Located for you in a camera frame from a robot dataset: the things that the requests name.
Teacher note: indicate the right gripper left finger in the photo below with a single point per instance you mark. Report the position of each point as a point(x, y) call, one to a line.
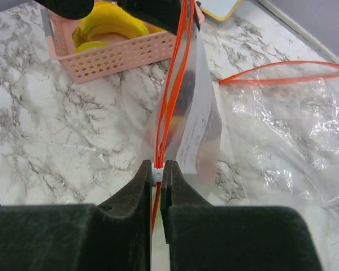
point(127, 240)

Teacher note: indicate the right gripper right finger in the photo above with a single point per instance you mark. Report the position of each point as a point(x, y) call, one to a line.
point(183, 215)

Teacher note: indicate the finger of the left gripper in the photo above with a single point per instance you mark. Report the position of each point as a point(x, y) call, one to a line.
point(161, 13)
point(69, 9)

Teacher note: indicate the fake banana bunch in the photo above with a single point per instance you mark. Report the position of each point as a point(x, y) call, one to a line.
point(108, 18)

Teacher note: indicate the zip bag with red fruit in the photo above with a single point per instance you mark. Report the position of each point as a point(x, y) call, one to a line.
point(185, 126)

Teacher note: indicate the zip bag with yellow fruit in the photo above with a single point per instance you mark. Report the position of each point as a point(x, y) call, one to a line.
point(282, 122)

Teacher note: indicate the fake yellow mango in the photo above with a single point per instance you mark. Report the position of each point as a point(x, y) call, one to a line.
point(90, 45)

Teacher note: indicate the small whiteboard with writing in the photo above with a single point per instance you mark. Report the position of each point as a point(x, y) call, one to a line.
point(219, 10)

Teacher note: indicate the pink plastic basket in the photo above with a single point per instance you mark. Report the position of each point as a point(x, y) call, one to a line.
point(120, 55)

